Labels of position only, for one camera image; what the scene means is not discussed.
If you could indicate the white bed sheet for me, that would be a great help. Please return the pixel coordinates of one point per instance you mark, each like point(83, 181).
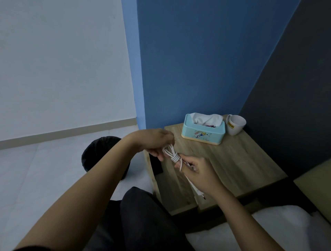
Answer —
point(279, 230)

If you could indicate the white tissue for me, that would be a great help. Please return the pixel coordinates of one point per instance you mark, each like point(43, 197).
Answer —
point(208, 119)

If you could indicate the wooden bedside table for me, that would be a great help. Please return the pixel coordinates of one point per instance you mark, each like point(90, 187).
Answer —
point(232, 160)

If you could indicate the person's right forearm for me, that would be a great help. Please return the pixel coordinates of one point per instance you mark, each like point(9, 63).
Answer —
point(240, 222)

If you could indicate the person's left hand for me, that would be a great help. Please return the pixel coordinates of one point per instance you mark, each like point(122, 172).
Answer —
point(150, 141)

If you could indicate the person's right thumb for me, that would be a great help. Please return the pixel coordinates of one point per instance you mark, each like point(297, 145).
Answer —
point(188, 158)

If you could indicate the person's left thumb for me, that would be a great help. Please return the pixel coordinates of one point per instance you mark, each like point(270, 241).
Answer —
point(156, 155)

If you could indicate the person's right hand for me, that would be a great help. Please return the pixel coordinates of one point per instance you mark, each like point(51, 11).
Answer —
point(203, 175)

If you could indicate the black waste bin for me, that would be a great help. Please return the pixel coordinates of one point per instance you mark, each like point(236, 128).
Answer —
point(99, 150)

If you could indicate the light blue tissue box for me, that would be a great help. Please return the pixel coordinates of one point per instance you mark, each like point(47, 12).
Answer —
point(203, 134)

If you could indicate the person's left forearm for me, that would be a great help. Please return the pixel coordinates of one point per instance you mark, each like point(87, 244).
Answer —
point(77, 196)

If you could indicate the white mug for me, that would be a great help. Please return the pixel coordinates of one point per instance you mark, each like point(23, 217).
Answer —
point(235, 125)

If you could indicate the grey skirting board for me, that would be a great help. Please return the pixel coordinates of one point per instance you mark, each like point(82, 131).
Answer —
point(64, 133)

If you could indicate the person's dark trousers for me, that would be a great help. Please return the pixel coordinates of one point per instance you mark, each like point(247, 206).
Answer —
point(144, 222)

